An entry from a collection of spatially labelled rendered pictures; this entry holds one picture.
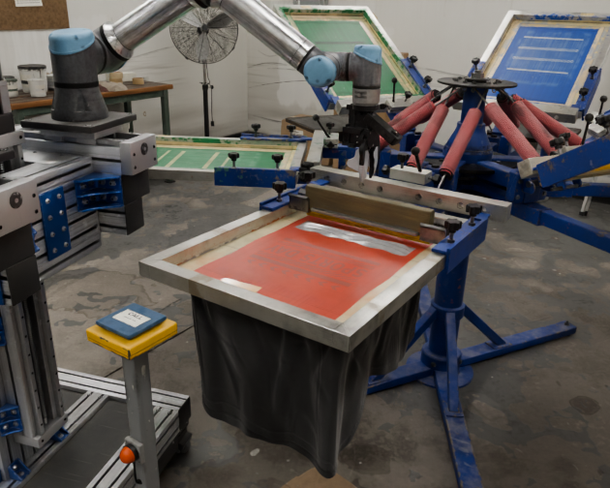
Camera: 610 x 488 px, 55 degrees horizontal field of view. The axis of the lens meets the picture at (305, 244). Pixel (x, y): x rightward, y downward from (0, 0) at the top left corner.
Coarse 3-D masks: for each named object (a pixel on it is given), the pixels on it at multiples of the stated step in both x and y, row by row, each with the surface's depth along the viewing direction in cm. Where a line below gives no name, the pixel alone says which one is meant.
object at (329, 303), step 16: (400, 240) 167; (368, 256) 157; (384, 256) 157; (400, 256) 157; (384, 272) 147; (272, 288) 138; (288, 288) 138; (304, 288) 138; (320, 288) 138; (352, 288) 139; (368, 288) 139; (304, 304) 131; (320, 304) 131; (336, 304) 131; (352, 304) 131
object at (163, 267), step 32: (256, 224) 172; (160, 256) 145; (192, 256) 152; (192, 288) 133; (224, 288) 129; (416, 288) 137; (288, 320) 120; (320, 320) 117; (352, 320) 117; (384, 320) 125
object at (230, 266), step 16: (336, 224) 179; (256, 240) 165; (272, 240) 165; (304, 240) 166; (320, 240) 166; (336, 240) 166; (240, 256) 155; (208, 272) 145; (224, 272) 145; (240, 272) 145; (256, 272) 145; (272, 272) 146
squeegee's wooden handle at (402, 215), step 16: (320, 192) 177; (336, 192) 174; (320, 208) 179; (336, 208) 176; (352, 208) 173; (368, 208) 170; (384, 208) 167; (400, 208) 164; (416, 208) 161; (400, 224) 165; (416, 224) 162; (432, 224) 162
